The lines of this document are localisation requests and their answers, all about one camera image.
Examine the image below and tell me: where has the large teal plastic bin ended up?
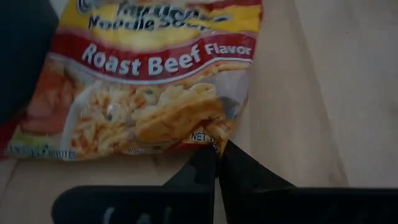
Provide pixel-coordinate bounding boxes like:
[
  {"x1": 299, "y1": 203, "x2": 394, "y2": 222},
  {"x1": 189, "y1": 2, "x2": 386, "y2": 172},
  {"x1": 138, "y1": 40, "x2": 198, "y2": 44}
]
[{"x1": 0, "y1": 0, "x2": 60, "y2": 126}]

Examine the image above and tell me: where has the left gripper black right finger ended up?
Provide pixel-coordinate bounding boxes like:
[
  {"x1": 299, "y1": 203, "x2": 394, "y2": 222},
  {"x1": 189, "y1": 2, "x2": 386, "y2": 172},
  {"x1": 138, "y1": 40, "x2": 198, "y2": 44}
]
[{"x1": 218, "y1": 139, "x2": 398, "y2": 224}]

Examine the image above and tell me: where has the red roast beef noodle pack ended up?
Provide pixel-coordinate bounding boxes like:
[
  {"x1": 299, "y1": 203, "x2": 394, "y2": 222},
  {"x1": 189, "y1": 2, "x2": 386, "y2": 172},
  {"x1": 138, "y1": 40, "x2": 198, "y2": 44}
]
[{"x1": 0, "y1": 0, "x2": 264, "y2": 162}]

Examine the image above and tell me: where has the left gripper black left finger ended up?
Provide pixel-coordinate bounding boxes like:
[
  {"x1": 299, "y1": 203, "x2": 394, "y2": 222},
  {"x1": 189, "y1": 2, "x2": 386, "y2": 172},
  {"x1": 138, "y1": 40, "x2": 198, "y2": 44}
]
[{"x1": 50, "y1": 145, "x2": 218, "y2": 224}]

